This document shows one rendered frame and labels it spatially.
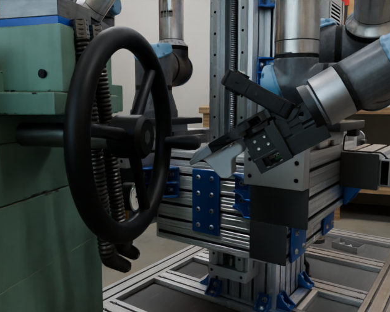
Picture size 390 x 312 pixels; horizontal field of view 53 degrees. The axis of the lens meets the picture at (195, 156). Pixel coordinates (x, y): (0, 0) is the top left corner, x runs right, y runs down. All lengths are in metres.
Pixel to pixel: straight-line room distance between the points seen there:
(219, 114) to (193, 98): 2.77
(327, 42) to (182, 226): 0.62
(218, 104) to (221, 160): 0.58
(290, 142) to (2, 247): 0.44
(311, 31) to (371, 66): 0.15
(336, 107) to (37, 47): 0.41
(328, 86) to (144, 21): 3.75
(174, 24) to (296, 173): 0.74
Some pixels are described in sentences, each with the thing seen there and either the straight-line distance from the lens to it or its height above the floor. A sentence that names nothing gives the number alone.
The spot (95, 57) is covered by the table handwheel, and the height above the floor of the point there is 0.90.
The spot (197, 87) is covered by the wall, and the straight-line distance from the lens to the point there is 3.93.
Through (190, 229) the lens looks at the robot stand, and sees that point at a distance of 1.13.
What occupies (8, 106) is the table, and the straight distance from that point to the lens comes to 0.58.
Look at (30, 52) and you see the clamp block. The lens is 0.59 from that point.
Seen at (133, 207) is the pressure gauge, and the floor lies 0.64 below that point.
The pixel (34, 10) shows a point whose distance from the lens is 0.61.
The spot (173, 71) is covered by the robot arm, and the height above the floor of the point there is 0.96.
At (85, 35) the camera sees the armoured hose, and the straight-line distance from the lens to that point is 0.58.
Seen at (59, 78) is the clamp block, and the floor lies 0.89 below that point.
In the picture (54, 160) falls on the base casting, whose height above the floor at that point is 0.76.
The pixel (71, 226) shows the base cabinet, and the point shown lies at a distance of 0.76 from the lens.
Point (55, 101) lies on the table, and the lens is 0.54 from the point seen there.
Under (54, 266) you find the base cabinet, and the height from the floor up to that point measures 0.58.
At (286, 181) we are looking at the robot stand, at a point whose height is 0.70.
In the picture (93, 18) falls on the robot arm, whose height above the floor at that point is 1.14.
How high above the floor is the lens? 0.85
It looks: 7 degrees down
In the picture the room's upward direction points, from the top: straight up
